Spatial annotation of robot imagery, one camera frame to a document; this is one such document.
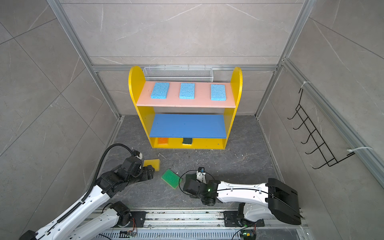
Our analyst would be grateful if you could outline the bright green yellow sponge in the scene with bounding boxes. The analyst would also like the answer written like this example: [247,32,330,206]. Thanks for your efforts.
[161,169,182,189]

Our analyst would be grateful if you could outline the black wire hook rack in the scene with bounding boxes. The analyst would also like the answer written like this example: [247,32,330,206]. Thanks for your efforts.
[287,89,355,170]

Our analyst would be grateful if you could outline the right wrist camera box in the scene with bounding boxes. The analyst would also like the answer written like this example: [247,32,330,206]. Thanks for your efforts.
[197,167,206,183]

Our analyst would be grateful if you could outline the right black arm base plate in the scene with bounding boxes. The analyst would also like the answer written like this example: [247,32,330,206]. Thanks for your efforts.
[223,211,265,228]

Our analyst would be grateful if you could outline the yellow shelf with coloured boards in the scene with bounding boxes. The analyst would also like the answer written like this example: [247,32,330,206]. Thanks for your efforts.
[129,66,243,150]

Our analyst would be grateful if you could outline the small yellow sponge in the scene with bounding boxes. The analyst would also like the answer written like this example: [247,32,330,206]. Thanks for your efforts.
[143,159,160,172]

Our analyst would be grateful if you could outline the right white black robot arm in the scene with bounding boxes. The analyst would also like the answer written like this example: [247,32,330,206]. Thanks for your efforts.
[180,171,302,226]

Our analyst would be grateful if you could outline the light blue sponge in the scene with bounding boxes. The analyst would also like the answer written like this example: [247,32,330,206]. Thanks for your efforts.
[211,84,227,101]
[179,83,195,100]
[151,82,170,100]

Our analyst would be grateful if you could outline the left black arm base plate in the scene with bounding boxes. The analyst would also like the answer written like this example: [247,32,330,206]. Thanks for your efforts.
[126,211,147,229]

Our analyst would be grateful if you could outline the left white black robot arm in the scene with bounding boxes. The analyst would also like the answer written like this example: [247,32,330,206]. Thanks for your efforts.
[20,157,156,240]

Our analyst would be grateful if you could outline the aluminium rail base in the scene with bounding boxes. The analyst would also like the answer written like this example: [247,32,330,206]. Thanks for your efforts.
[65,209,308,240]

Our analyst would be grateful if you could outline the orange yellow sponge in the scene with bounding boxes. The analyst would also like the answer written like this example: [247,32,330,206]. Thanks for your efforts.
[158,138,169,145]

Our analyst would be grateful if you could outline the left black corrugated cable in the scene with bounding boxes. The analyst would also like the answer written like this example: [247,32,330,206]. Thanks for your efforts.
[80,143,136,205]

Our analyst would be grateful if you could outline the dark green wavy sponge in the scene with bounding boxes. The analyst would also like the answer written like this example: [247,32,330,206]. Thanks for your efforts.
[182,138,193,145]

